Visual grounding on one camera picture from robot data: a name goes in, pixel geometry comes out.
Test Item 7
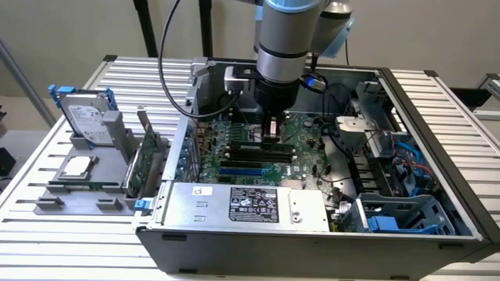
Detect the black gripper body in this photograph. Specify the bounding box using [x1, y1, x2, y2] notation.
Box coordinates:
[257, 79, 302, 118]

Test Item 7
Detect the black RAM slot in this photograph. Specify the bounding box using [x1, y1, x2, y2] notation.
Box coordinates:
[229, 152, 297, 160]
[229, 155, 298, 164]
[230, 149, 295, 156]

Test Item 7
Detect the CPU socket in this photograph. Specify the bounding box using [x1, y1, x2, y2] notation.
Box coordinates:
[247, 124, 293, 145]

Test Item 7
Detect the green motherboard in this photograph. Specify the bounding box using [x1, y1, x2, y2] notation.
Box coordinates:
[194, 112, 338, 200]

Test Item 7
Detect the long black expansion slot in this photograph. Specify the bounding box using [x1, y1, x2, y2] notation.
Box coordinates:
[218, 160, 263, 170]

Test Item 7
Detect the blue expansion slot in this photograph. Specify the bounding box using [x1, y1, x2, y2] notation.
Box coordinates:
[218, 167, 266, 176]

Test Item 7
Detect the metal disk bay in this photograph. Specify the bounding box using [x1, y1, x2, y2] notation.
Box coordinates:
[335, 81, 411, 165]

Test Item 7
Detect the black stand pole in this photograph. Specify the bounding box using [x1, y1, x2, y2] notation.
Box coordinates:
[133, 0, 161, 58]
[198, 0, 215, 58]

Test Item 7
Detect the silver power supply unit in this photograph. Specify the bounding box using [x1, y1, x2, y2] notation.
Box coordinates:
[154, 181, 331, 232]

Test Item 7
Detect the green graphics card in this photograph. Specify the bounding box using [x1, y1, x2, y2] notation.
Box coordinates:
[126, 107, 158, 197]

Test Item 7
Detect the blue-gray plastic drive caddy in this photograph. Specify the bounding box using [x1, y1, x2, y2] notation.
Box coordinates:
[353, 192, 458, 235]

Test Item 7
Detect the gray parts rack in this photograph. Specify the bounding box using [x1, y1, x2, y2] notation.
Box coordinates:
[34, 111, 173, 217]

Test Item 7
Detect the black open PC case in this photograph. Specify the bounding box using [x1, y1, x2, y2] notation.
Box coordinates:
[133, 57, 494, 275]

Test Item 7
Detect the hard disk with blue caddy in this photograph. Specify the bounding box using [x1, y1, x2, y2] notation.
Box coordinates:
[49, 84, 119, 147]

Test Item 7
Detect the silver CPU chip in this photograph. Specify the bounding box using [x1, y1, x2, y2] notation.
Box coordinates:
[63, 156, 94, 177]

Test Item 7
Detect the gray metal pole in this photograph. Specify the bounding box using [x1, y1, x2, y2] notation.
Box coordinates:
[0, 37, 57, 127]

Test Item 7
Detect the black box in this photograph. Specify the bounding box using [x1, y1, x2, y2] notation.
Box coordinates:
[0, 148, 18, 177]

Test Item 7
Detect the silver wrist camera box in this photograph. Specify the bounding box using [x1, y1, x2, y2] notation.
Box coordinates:
[225, 66, 253, 95]

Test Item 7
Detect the black wire loop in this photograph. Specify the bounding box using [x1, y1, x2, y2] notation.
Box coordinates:
[218, 93, 237, 112]
[322, 83, 355, 118]

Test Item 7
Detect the thick black camera cable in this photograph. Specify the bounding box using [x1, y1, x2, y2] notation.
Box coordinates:
[158, 0, 242, 119]

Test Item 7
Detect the blue wire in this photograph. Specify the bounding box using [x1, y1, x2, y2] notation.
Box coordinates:
[394, 139, 426, 200]

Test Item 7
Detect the red wire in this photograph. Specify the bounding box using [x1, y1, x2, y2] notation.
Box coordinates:
[406, 163, 434, 183]

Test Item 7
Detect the black bracket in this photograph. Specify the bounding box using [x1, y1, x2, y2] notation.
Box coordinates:
[449, 87, 493, 108]

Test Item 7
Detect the aluminium frame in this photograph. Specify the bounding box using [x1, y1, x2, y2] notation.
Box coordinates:
[471, 73, 500, 121]

